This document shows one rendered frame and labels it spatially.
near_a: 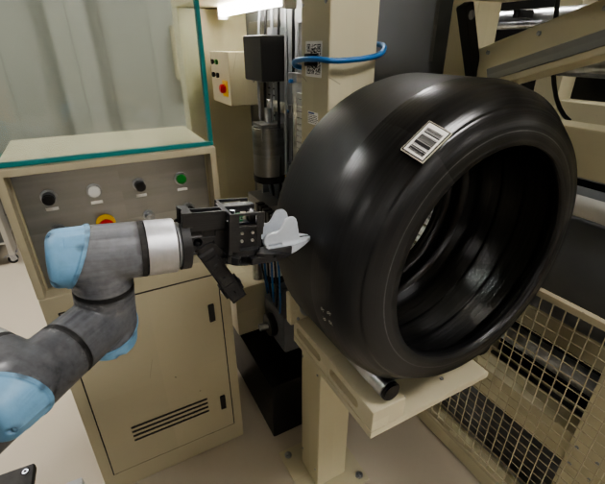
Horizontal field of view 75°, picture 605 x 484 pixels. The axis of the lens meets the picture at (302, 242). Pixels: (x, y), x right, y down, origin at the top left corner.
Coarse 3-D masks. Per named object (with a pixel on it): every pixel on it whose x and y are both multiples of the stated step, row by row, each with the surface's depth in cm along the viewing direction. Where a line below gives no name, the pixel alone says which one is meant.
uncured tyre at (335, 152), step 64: (320, 128) 70; (384, 128) 59; (448, 128) 56; (512, 128) 59; (320, 192) 63; (384, 192) 56; (448, 192) 102; (512, 192) 93; (320, 256) 62; (384, 256) 57; (448, 256) 107; (512, 256) 94; (320, 320) 70; (384, 320) 63; (448, 320) 96; (512, 320) 85
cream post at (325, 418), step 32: (320, 0) 83; (352, 0) 82; (320, 32) 85; (352, 32) 85; (352, 64) 88; (320, 96) 91; (320, 384) 128; (320, 416) 134; (320, 448) 142; (320, 480) 151
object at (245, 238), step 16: (192, 208) 54; (208, 208) 55; (224, 208) 55; (240, 208) 58; (192, 224) 53; (208, 224) 54; (224, 224) 55; (240, 224) 56; (256, 224) 55; (192, 240) 54; (208, 240) 55; (224, 240) 56; (240, 240) 56; (256, 240) 58; (192, 256) 52; (224, 256) 57; (240, 256) 56
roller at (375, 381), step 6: (354, 366) 87; (360, 372) 86; (366, 372) 84; (366, 378) 84; (372, 378) 82; (378, 378) 81; (384, 378) 81; (372, 384) 82; (378, 384) 81; (384, 384) 80; (390, 384) 80; (396, 384) 80; (378, 390) 80; (384, 390) 79; (390, 390) 80; (396, 390) 81; (384, 396) 80; (390, 396) 80
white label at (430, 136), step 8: (424, 128) 55; (432, 128) 55; (440, 128) 55; (416, 136) 55; (424, 136) 55; (432, 136) 54; (440, 136) 54; (448, 136) 54; (408, 144) 55; (416, 144) 55; (424, 144) 54; (432, 144) 54; (440, 144) 54; (408, 152) 55; (416, 152) 54; (424, 152) 54; (432, 152) 53; (424, 160) 53
